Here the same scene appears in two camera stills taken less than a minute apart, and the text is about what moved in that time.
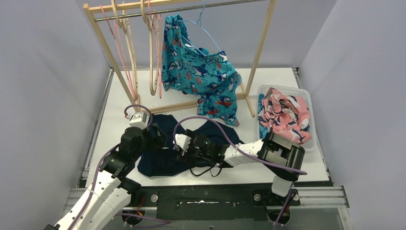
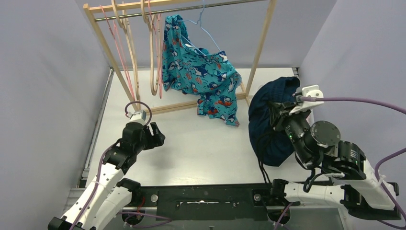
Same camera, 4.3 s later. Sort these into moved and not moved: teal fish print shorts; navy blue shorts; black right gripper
Moved: navy blue shorts; black right gripper
Not moved: teal fish print shorts
